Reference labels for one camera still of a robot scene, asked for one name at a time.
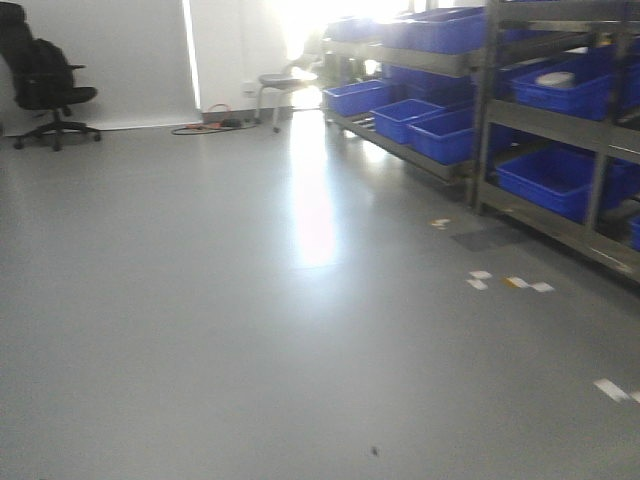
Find blue bin far rack lower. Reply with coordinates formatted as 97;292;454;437
406;108;476;165

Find far steel shelf rack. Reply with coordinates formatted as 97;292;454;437
322;7;486;184

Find grey stool chair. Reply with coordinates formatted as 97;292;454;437
253;34;324;134

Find blue bin near rack bottom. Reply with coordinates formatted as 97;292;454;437
496;144;639;223

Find black office chair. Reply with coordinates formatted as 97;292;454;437
1;1;102;151

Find blue bin rack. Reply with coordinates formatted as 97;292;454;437
496;144;639;223
511;54;614;121
406;108;476;165

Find blue bin near rack middle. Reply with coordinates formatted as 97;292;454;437
511;54;614;121

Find orange and black floor cables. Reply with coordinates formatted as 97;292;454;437
170;102;259;136

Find near steel shelf rack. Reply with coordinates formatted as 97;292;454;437
473;1;639;280

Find steel shelf rack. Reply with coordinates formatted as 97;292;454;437
473;1;639;280
322;7;486;184

